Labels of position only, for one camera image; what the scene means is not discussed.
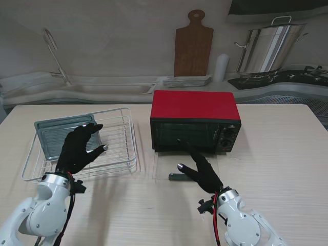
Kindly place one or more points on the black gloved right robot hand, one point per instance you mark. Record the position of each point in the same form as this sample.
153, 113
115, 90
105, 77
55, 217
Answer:
207, 176

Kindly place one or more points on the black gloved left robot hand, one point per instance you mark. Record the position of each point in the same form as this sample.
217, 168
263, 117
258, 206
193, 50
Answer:
74, 151

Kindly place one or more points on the ribbed grey metal baking tray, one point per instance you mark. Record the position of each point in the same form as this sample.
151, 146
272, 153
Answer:
51, 143
56, 121

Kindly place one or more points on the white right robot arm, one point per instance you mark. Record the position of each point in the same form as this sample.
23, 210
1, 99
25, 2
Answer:
243, 220

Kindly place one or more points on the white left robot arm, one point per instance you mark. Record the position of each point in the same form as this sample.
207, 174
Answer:
43, 210

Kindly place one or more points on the black oven knob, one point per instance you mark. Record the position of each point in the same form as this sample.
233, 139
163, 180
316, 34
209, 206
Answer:
226, 143
229, 133

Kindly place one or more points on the red black toaster oven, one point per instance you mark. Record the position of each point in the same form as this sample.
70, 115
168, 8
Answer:
194, 105

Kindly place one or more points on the printed kitchen backdrop banner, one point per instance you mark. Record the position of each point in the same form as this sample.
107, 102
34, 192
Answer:
102, 38

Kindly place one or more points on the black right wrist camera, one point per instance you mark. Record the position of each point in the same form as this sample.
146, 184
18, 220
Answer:
205, 205

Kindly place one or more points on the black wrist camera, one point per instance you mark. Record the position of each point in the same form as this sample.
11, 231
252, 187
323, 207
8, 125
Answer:
205, 205
80, 186

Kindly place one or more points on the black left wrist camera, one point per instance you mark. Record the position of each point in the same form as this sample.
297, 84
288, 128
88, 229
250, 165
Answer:
80, 186

